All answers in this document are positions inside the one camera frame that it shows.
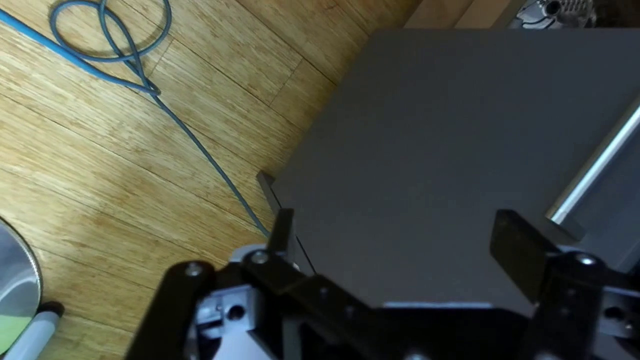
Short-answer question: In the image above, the white leg with black foot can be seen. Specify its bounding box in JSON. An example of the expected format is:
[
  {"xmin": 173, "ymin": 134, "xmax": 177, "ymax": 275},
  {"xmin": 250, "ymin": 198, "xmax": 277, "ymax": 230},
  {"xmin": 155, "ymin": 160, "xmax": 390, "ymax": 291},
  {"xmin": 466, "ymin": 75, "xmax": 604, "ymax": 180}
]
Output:
[{"xmin": 2, "ymin": 300, "xmax": 66, "ymax": 360}]

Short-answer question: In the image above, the white stand mixer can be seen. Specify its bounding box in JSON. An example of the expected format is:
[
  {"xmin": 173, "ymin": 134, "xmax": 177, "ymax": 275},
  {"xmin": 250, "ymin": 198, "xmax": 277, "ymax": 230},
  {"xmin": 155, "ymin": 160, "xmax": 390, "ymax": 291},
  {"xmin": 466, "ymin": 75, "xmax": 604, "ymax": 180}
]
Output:
[{"xmin": 515, "ymin": 0, "xmax": 598, "ymax": 30}]

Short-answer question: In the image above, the blue floor cable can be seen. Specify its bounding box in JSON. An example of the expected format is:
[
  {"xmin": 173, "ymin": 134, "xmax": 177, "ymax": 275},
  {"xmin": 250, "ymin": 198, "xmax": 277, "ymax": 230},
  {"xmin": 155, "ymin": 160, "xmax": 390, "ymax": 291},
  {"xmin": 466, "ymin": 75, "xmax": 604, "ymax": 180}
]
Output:
[{"xmin": 0, "ymin": 0, "xmax": 274, "ymax": 240}]

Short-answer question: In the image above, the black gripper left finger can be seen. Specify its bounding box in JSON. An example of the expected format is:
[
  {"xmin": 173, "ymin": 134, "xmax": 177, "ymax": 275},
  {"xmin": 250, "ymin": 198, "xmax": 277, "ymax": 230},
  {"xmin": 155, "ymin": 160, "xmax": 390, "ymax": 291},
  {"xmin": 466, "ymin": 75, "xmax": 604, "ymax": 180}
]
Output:
[{"xmin": 126, "ymin": 207, "xmax": 376, "ymax": 360}]

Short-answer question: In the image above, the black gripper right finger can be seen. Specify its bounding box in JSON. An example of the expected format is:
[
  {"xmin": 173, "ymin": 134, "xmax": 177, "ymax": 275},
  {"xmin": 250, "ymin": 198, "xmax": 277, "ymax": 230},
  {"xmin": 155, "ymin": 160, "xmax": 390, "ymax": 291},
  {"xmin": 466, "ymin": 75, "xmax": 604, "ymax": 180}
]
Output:
[{"xmin": 487, "ymin": 209, "xmax": 640, "ymax": 360}]

